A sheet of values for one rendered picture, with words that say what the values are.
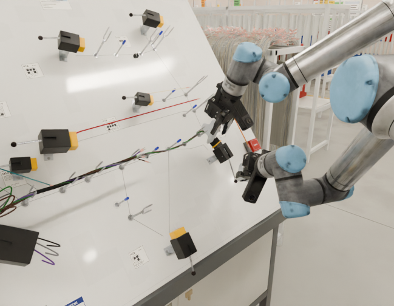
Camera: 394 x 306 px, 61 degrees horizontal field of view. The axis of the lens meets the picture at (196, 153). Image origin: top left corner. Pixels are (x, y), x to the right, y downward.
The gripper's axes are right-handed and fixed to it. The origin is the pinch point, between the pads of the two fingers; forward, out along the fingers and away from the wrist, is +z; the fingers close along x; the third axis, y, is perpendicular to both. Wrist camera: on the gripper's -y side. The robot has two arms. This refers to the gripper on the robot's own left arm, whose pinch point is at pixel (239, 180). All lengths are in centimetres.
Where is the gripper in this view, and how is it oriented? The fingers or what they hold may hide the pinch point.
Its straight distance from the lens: 121.3
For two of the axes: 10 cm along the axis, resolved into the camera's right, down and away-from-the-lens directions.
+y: 1.8, -9.5, 2.5
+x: -9.4, -2.5, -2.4
